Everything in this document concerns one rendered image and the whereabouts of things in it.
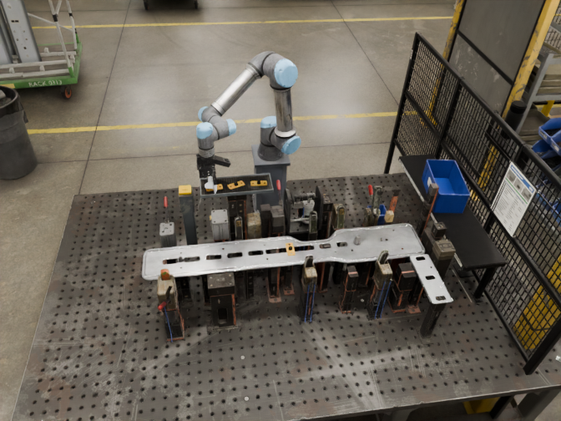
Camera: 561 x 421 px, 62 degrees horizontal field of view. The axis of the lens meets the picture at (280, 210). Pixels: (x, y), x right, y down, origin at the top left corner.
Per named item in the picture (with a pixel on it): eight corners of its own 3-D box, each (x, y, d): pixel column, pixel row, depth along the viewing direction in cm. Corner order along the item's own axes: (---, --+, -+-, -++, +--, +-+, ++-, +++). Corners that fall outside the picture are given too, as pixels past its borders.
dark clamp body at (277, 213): (268, 271, 258) (269, 220, 232) (265, 253, 267) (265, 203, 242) (287, 268, 259) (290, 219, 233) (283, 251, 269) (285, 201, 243)
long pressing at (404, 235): (140, 286, 211) (140, 283, 210) (144, 249, 228) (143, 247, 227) (427, 255, 230) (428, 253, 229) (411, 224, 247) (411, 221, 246)
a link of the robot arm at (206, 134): (217, 126, 211) (200, 132, 207) (219, 146, 219) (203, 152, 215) (208, 119, 216) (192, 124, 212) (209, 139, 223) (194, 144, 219)
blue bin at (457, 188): (432, 212, 247) (439, 194, 239) (420, 177, 270) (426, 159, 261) (463, 213, 248) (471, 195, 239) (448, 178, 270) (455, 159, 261)
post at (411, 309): (409, 314, 239) (422, 278, 219) (401, 296, 247) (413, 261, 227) (421, 312, 240) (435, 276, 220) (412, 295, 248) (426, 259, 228)
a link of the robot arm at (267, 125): (272, 131, 270) (273, 110, 261) (286, 141, 263) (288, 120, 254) (255, 138, 265) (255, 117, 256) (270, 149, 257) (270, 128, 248)
